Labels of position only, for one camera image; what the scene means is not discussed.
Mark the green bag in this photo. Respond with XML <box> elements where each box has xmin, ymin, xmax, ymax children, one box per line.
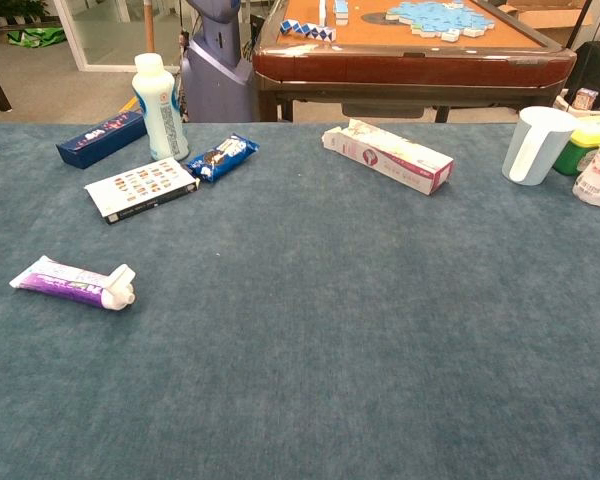
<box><xmin>5</xmin><ymin>27</ymin><xmax>69</xmax><ymax>49</ymax></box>

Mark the pile of blue mahjong tiles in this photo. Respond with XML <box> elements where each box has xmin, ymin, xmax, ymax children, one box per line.
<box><xmin>384</xmin><ymin>0</ymin><xmax>496</xmax><ymax>43</ymax></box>

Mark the white milk drink bottle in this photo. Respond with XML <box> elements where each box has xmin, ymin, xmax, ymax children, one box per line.
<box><xmin>131</xmin><ymin>52</ymin><xmax>191</xmax><ymax>162</ymax></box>

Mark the green jar with yellow lid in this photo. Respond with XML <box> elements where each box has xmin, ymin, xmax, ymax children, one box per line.
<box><xmin>552</xmin><ymin>115</ymin><xmax>600</xmax><ymax>177</ymax></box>

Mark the dark blue long box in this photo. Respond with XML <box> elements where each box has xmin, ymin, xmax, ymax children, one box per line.
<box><xmin>55</xmin><ymin>110</ymin><xmax>148</xmax><ymax>170</ymax></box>

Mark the black bag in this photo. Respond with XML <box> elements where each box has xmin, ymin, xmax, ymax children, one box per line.
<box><xmin>562</xmin><ymin>40</ymin><xmax>600</xmax><ymax>109</ymax></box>

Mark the light blue cup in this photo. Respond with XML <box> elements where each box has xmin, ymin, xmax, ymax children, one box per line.
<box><xmin>501</xmin><ymin>105</ymin><xmax>580</xmax><ymax>187</ymax></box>

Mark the brown mahjong table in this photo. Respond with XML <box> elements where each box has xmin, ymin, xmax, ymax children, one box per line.
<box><xmin>252</xmin><ymin>0</ymin><xmax>579</xmax><ymax>124</ymax></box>

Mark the blue white snake puzzle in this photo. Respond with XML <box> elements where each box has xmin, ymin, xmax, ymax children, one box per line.
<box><xmin>278</xmin><ymin>18</ymin><xmax>337</xmax><ymax>43</ymax></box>

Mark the purple toothpaste tube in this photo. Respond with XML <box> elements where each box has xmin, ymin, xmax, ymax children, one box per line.
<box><xmin>8</xmin><ymin>255</ymin><xmax>137</xmax><ymax>310</ymax></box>

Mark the wooden pole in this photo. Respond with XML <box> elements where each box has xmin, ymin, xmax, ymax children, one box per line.
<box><xmin>143</xmin><ymin>0</ymin><xmax>156</xmax><ymax>54</ymax></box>

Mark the white and black flat box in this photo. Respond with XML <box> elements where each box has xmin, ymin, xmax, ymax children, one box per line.
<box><xmin>83</xmin><ymin>156</ymin><xmax>202</xmax><ymax>226</ymax></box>

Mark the blue cookie packet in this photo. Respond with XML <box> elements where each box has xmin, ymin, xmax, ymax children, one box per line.
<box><xmin>185</xmin><ymin>132</ymin><xmax>261</xmax><ymax>184</ymax></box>

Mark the cardboard box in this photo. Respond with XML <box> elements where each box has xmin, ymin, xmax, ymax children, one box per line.
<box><xmin>497</xmin><ymin>0</ymin><xmax>600</xmax><ymax>46</ymax></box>

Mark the pink white carton box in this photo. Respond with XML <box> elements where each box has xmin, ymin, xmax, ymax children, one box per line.
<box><xmin>321</xmin><ymin>118</ymin><xmax>455</xmax><ymax>197</ymax></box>

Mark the blue tablecloth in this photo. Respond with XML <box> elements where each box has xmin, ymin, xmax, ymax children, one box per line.
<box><xmin>0</xmin><ymin>122</ymin><xmax>600</xmax><ymax>480</ymax></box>

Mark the white glass door frame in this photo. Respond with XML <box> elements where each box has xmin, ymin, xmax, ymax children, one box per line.
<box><xmin>53</xmin><ymin>0</ymin><xmax>186</xmax><ymax>74</ymax></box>

